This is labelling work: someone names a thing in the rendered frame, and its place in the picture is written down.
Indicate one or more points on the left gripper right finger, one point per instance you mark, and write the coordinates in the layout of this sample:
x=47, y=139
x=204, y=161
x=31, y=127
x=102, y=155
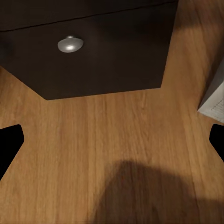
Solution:
x=216, y=138

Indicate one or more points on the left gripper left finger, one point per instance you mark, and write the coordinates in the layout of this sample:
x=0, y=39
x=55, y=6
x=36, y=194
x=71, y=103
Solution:
x=11, y=140

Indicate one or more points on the desktop computer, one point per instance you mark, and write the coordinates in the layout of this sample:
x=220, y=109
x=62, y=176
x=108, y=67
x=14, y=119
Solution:
x=212, y=104

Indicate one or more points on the cabinet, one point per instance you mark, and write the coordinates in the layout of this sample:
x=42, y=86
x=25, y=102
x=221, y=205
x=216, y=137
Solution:
x=75, y=48

